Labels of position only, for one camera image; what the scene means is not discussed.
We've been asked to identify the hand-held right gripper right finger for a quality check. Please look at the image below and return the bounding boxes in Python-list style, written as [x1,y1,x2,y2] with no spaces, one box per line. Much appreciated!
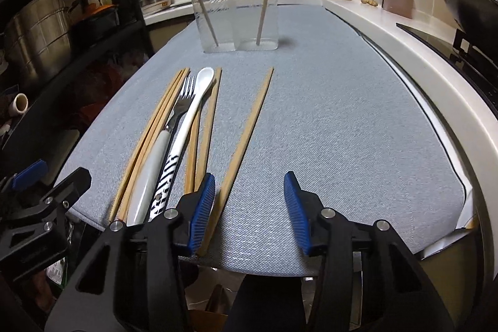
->
[283,171,456,332]

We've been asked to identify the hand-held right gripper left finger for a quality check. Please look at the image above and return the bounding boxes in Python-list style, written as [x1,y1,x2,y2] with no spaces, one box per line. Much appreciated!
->
[45,172,216,332]

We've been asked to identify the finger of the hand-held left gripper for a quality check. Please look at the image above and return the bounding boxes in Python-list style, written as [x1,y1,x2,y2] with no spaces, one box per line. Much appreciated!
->
[0,160,48,200]
[4,167,92,235]

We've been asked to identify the white handled metal fork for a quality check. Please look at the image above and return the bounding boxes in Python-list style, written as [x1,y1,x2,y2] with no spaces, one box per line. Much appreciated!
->
[126,75,196,227]

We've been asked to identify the white spoon black print handle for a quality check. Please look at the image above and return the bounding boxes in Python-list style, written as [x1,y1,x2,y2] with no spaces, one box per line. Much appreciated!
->
[148,67,216,226]

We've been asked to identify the clear plastic utensil container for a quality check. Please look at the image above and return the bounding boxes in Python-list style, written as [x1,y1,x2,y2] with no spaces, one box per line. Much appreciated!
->
[185,0,280,53]

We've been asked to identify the small white cup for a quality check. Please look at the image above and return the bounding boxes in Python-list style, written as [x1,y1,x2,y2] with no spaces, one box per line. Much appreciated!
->
[10,93,29,117]

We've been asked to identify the grey fabric mat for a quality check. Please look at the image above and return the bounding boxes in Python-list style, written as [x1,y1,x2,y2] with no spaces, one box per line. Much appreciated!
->
[52,3,467,276]

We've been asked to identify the large steel pot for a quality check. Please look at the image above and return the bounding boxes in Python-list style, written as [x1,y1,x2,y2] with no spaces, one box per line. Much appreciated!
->
[4,0,74,84]

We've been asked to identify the orange lidded clay pot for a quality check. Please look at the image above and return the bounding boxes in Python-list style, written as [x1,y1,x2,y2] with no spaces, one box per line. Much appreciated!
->
[76,2,120,39]

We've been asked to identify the black metal shelf rack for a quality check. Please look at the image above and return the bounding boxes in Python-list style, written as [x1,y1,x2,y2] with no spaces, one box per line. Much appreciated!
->
[0,0,154,177]

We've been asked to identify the stacked steel pans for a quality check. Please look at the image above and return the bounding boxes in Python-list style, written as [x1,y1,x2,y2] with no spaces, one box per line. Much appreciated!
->
[140,0,174,16]

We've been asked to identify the black wok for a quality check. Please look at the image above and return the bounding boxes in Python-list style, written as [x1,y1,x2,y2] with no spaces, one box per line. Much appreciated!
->
[435,0,498,41]

